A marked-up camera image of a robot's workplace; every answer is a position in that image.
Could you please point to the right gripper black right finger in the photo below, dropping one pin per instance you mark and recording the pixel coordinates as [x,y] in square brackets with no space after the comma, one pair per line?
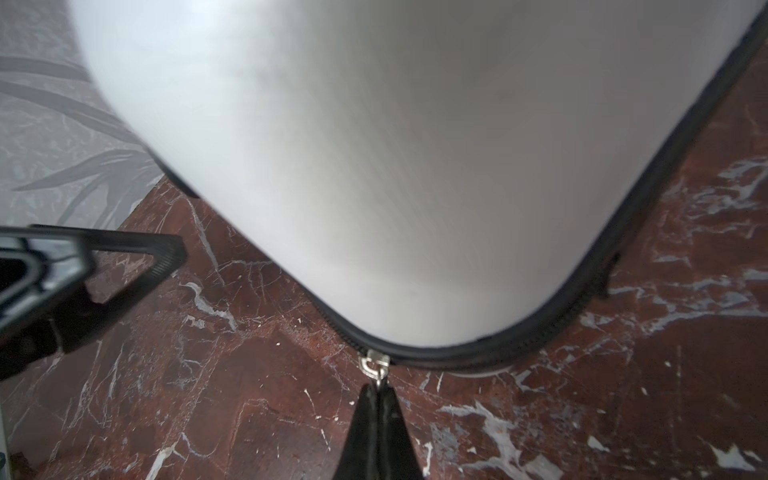
[396,457]

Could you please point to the white hard-shell suitcase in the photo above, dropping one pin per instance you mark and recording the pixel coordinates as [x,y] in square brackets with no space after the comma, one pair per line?
[451,181]

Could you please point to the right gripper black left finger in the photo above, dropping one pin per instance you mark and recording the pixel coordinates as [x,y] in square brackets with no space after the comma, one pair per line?
[359,457]

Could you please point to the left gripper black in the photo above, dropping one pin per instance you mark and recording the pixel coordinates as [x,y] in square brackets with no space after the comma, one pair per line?
[63,288]

